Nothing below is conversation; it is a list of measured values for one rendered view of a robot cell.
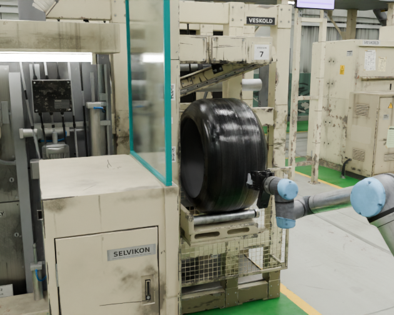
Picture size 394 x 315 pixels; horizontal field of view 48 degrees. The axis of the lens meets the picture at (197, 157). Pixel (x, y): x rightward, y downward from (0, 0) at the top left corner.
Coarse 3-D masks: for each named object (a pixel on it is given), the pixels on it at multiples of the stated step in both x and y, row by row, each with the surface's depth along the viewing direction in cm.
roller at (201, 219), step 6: (240, 210) 220; (246, 210) 220; (252, 210) 221; (198, 216) 211; (204, 216) 212; (210, 216) 213; (216, 216) 213; (222, 216) 214; (228, 216) 215; (234, 216) 216; (240, 216) 218; (246, 216) 219; (252, 216) 220; (198, 222) 210; (204, 222) 212; (210, 222) 213
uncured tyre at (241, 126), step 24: (192, 120) 240; (216, 120) 199; (240, 120) 202; (192, 144) 248; (216, 144) 196; (240, 144) 198; (264, 144) 203; (192, 168) 248; (216, 168) 196; (240, 168) 198; (264, 168) 203; (192, 192) 228; (216, 192) 200; (240, 192) 204
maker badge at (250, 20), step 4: (248, 16) 268; (252, 16) 269; (248, 20) 268; (252, 20) 269; (256, 20) 270; (260, 20) 271; (264, 20) 272; (268, 20) 273; (272, 20) 274; (264, 24) 272; (268, 24) 273; (272, 24) 274
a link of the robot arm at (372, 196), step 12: (372, 180) 139; (384, 180) 141; (360, 192) 140; (372, 192) 137; (384, 192) 136; (360, 204) 140; (372, 204) 137; (384, 204) 136; (372, 216) 138; (384, 216) 136; (384, 228) 138
